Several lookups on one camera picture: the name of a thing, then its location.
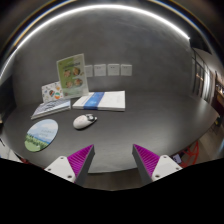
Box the white computer mouse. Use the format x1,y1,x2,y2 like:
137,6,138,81
73,114,97,130

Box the white book with blue band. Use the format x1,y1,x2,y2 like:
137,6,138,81
72,91,126,111

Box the red wire frame chair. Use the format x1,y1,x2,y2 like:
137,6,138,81
172,142,199,168

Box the upright green food brochure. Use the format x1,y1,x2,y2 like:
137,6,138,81
57,54,89,98

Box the round landscape mouse pad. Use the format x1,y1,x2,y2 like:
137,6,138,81
24,119,58,152

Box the white wall plate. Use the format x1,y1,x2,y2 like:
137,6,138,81
121,64,132,76
94,64,106,76
107,64,120,76
85,65,93,77

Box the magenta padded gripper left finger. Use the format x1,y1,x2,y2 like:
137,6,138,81
45,145,95,186

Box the small colourful patterned card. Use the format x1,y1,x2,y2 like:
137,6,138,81
41,82,63,103

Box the grey striped book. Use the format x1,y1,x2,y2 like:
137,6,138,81
31,99,71,119

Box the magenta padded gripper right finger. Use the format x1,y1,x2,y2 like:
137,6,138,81
132,144,181,185

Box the black framed glass door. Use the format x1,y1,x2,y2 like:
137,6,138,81
192,50,212,102

